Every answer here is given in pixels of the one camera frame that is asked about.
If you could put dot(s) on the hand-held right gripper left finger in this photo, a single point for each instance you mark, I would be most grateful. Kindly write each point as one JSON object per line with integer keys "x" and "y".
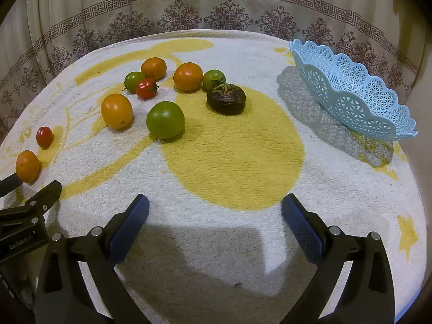
{"x": 130, "y": 229}

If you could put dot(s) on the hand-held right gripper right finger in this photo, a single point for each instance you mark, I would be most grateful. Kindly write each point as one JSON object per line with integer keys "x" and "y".
{"x": 302, "y": 229}

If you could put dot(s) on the red tomato with stem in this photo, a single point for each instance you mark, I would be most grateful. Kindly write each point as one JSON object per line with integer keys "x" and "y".
{"x": 146, "y": 88}

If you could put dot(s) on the large green tomato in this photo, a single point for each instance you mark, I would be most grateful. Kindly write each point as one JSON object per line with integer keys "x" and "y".
{"x": 165, "y": 120}

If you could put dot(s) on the white and yellow towel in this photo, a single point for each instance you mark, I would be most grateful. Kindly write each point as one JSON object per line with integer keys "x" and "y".
{"x": 236, "y": 162}

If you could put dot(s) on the dark brown round fruit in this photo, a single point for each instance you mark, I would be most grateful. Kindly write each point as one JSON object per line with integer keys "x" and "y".
{"x": 226, "y": 99}

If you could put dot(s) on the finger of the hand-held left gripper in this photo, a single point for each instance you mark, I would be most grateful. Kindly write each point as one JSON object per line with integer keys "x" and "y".
{"x": 10, "y": 184}
{"x": 47, "y": 194}

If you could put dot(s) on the small red tomato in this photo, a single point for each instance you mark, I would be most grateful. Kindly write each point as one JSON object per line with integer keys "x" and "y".
{"x": 44, "y": 137}

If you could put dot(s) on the round orange mandarin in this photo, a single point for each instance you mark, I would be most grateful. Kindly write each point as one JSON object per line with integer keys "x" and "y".
{"x": 153, "y": 68}
{"x": 27, "y": 166}
{"x": 188, "y": 76}

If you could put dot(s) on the oval orange mandarin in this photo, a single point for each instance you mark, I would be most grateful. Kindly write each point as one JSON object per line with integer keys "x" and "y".
{"x": 116, "y": 111}

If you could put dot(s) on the beige patterned curtain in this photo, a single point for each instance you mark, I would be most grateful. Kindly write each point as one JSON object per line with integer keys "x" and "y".
{"x": 216, "y": 0}

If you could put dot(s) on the light blue plastic basket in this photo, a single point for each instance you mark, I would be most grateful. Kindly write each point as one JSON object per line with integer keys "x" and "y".
{"x": 354, "y": 98}

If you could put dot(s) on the small green tomato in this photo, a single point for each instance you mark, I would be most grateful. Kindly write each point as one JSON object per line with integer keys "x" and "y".
{"x": 213, "y": 78}
{"x": 131, "y": 80}

